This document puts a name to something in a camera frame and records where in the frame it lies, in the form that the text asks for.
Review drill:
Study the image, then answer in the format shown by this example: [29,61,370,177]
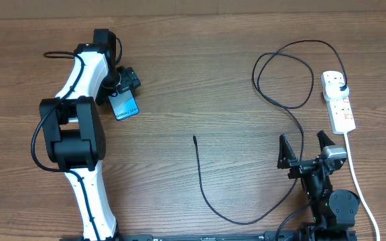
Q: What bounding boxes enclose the white power strip cord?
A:
[342,132,381,241]

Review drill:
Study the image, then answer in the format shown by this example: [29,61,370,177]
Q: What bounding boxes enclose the Samsung Galaxy smartphone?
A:
[109,90,139,121]

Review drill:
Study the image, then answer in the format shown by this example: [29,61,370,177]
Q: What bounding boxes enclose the white USB charger plug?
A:
[323,82,350,101]

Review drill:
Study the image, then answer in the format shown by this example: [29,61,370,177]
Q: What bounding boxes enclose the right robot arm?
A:
[275,131,360,241]

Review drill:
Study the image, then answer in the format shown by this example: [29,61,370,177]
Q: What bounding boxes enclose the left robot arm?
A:
[31,29,141,240]

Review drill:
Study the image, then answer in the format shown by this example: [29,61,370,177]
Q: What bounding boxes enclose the white power strip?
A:
[321,70,356,135]

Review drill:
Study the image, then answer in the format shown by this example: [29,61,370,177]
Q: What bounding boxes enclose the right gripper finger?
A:
[316,131,335,151]
[278,135,297,163]

